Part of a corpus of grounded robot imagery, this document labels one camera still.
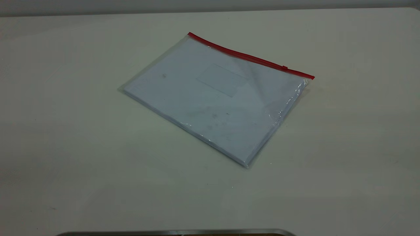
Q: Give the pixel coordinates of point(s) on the metal edge strip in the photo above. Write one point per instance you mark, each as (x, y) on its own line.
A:
(177, 232)

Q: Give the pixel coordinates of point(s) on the clear plastic zipper bag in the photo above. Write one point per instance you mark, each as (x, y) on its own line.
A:
(210, 98)

